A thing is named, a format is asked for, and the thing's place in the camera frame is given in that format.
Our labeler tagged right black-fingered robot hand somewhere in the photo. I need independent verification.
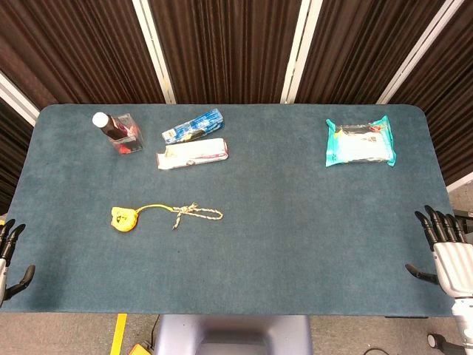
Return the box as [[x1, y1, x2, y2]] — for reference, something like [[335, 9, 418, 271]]
[[405, 205, 473, 297]]

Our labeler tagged left black-fingered robot hand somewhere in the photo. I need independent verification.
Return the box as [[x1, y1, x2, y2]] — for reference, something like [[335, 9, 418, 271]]
[[0, 218, 36, 305]]

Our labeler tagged yellow toy with string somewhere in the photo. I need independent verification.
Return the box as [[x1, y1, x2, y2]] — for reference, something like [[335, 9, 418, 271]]
[[110, 203, 177, 233]]

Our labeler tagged beige braided rope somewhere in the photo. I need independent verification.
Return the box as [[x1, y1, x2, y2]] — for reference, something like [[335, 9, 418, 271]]
[[170, 201, 224, 231]]

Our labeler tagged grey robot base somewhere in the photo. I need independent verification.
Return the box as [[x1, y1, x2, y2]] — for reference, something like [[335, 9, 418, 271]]
[[152, 314, 313, 355]]

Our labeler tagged teal wet wipes pack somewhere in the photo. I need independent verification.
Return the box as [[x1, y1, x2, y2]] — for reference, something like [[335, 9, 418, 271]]
[[324, 115, 398, 169]]

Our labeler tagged dark bottle with white cap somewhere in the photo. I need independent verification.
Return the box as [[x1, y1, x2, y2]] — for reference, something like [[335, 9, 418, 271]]
[[92, 112, 129, 141]]

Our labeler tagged clear plastic box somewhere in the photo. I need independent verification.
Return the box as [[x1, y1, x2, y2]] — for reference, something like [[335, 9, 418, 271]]
[[108, 113, 145, 157]]

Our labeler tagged blue felt table cover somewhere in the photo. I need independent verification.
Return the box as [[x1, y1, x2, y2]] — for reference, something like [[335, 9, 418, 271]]
[[0, 103, 456, 318]]

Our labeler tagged white and red box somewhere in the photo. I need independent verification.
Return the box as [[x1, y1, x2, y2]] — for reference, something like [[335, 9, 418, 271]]
[[155, 138, 230, 171]]

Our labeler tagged blue toothpaste box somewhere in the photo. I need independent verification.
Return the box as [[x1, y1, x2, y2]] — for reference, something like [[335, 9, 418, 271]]
[[161, 107, 225, 145]]

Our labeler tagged black metal frame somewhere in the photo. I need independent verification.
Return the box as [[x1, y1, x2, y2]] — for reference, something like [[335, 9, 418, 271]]
[[453, 208, 473, 234]]

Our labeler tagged thin black floor cable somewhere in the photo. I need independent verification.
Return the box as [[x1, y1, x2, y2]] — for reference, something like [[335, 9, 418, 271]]
[[146, 317, 159, 345]]

